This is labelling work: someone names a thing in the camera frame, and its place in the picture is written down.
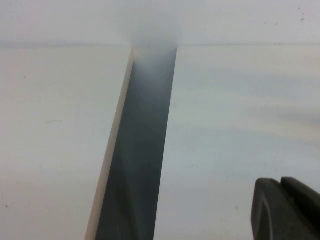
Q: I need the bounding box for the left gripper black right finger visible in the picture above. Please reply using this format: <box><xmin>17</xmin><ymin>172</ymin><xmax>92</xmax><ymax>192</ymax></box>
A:
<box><xmin>281</xmin><ymin>176</ymin><xmax>320</xmax><ymax>240</ymax></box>

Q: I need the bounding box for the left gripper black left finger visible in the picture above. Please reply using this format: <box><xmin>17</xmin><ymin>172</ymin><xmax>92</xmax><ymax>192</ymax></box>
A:
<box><xmin>250</xmin><ymin>177</ymin><xmax>301</xmax><ymax>240</ymax></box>

